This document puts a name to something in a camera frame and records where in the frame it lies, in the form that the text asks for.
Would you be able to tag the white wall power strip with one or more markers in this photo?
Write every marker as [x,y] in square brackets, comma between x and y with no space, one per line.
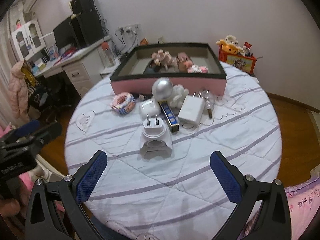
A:
[132,27]

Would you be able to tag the pink-haired doll figurine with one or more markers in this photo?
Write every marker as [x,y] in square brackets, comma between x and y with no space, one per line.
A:
[164,59]

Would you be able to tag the pink box with black rim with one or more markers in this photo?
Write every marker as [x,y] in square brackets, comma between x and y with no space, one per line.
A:
[129,77]

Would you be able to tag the black office chair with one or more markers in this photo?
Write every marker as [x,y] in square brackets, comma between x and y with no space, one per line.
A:
[47,93]

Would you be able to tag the pink printed bedding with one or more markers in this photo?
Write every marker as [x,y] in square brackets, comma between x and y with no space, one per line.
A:
[303,201]

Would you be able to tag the pink donut block figure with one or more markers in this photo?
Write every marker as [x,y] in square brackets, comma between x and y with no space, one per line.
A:
[123,103]

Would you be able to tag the black computer monitor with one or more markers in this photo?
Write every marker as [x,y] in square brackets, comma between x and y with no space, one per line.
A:
[64,34]

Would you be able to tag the blue gold lighter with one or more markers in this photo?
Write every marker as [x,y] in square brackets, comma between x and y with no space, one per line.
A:
[170,118]

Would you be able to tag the white glass-door cupboard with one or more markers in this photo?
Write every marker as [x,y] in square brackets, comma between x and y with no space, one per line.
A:
[28,40]

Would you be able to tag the white striped quilted tablecloth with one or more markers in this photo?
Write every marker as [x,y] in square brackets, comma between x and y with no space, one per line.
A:
[173,196]

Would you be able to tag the white earbuds case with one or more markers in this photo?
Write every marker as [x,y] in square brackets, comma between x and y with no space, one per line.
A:
[149,108]

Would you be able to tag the white square charger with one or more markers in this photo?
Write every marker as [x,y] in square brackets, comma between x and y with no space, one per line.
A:
[191,110]

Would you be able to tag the orange toy storage box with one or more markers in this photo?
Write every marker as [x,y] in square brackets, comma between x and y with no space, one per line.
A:
[246,64]

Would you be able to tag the silver ball white plush toy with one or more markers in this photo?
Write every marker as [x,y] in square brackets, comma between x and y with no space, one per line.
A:
[164,90]

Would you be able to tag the white desk with drawers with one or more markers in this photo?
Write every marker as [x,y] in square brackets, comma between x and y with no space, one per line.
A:
[83,67]

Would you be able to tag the black textured comb case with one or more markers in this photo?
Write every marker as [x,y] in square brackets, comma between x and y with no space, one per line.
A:
[152,68]

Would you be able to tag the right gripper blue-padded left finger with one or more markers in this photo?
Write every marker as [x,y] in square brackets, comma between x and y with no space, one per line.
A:
[54,209]

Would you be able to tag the clear crystal bottle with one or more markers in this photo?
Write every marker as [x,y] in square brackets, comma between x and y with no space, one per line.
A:
[209,102]

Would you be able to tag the pink jacket on chair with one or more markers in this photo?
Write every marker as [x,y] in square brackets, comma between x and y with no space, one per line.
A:
[18,92]

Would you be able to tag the rose gold white cylinder bottle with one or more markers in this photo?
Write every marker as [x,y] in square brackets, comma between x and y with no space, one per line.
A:
[183,62]

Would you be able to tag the yellow white plush toy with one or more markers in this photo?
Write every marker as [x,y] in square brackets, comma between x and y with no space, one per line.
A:
[230,45]

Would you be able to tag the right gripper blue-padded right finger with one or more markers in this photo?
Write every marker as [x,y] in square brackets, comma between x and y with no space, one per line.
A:
[273,220]

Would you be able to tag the bottle with orange cap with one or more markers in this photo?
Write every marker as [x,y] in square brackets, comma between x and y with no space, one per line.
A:
[108,56]

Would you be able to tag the orange snack bag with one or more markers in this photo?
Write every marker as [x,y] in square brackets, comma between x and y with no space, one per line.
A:
[143,42]

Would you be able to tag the person's left hand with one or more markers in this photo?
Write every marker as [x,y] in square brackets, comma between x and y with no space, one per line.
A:
[9,207]

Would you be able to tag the white round plug adapter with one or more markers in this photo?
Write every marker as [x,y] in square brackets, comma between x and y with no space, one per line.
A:
[155,138]

